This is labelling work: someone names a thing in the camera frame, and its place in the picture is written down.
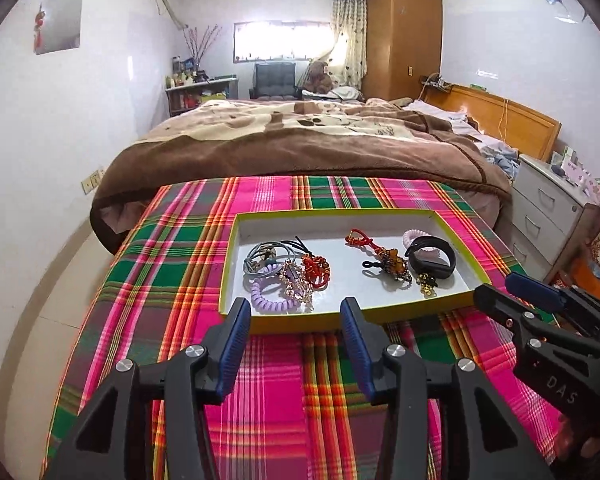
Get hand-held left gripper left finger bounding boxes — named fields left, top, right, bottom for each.
left=42, top=297, right=252, bottom=480

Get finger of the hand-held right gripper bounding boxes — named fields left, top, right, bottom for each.
left=505, top=272, right=600, bottom=342
left=472, top=284, right=600, bottom=359

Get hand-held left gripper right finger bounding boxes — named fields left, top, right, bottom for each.
left=339, top=296, right=556, bottom=480

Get purple spiral hair tie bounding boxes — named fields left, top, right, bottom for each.
left=251, top=277, right=293, bottom=313

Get yellow shallow cardboard box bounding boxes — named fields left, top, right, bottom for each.
left=218, top=210, right=492, bottom=333

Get grey hair tie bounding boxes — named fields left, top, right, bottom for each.
left=243, top=241, right=301, bottom=277

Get red braided cord bracelet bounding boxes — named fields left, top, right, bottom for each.
left=301, top=254, right=332, bottom=291

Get gold chain bracelet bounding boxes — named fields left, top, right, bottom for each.
left=279, top=262, right=315, bottom=313

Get amber pendant charm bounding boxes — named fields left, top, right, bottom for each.
left=345, top=228, right=412, bottom=288

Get small gold charm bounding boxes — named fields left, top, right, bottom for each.
left=414, top=272, right=442, bottom=297

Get black wristband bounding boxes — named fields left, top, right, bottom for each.
left=405, top=235, right=457, bottom=279

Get pink spiral hair tie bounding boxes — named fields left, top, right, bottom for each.
left=402, top=229, right=431, bottom=256

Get grey nightstand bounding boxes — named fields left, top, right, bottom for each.
left=510, top=154, right=600, bottom=283

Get plaid cloth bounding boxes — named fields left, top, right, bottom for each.
left=40, top=175, right=571, bottom=480

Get small pink boxes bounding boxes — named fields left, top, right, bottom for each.
left=550, top=147, right=600, bottom=201

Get wooden headboard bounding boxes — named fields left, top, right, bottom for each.
left=422, top=82, right=563, bottom=163

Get pile of light clothes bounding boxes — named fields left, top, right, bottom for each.
left=410, top=100, right=521, bottom=176

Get bed with brown blanket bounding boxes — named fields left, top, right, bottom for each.
left=90, top=97, right=513, bottom=256

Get power strip with chargers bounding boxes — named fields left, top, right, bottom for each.
left=420, top=74, right=453, bottom=92

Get shelf with bottles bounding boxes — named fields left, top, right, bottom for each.
left=165, top=55, right=240, bottom=118

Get dark armchair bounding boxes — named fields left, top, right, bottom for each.
left=250, top=61, right=303, bottom=101

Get brown teddy bear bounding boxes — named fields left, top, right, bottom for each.
left=300, top=60, right=333, bottom=95

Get wooden wardrobe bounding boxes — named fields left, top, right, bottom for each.
left=365, top=0, right=443, bottom=103

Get dried branch decoration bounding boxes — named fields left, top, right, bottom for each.
left=182, top=24, right=223, bottom=68

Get window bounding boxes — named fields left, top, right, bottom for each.
left=232, top=21, right=333, bottom=65

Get floral curtain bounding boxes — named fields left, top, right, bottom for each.
left=330, top=0, right=368, bottom=92

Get wall outlet plate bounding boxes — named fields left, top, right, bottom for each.
left=81, top=167, right=105, bottom=195

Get blue dolphin wall sticker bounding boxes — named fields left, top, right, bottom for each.
left=546, top=0, right=588, bottom=23

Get air conditioner hose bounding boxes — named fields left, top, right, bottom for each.
left=152, top=0, right=191, bottom=31

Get wall picture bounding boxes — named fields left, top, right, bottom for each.
left=34, top=0, right=83, bottom=56

